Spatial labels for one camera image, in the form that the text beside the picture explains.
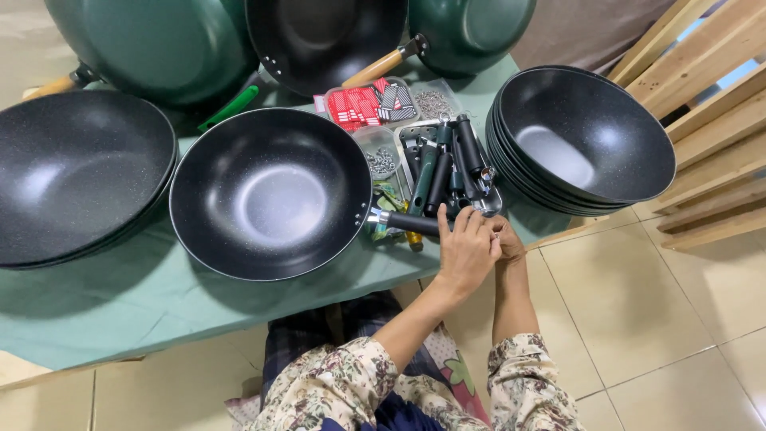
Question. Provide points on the metal tray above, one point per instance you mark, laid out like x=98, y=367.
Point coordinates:
x=488, y=200

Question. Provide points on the person's right fingers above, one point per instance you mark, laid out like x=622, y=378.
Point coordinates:
x=498, y=225

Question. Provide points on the person's right hand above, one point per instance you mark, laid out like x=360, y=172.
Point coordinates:
x=513, y=246

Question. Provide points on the clear box of metal screws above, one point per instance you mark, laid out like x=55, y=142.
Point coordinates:
x=378, y=157

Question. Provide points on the clear box of metal rings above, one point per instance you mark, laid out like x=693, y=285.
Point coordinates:
x=435, y=102

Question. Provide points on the dark plaid sarong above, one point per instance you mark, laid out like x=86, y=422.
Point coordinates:
x=299, y=335

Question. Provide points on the green plastic wrapper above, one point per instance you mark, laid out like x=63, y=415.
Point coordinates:
x=386, y=200

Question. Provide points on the green table cloth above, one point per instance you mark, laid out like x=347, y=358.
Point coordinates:
x=149, y=305

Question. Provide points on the person's left hand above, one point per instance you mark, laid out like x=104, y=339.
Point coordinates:
x=467, y=254

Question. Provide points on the brown cloth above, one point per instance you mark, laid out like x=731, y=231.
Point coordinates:
x=574, y=33

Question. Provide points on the clear box of red tags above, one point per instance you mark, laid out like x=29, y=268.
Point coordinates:
x=365, y=105

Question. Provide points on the wooden pallet rack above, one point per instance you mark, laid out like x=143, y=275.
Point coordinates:
x=712, y=114

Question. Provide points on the floral long sleeved shirt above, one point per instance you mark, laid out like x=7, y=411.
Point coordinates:
x=335, y=383

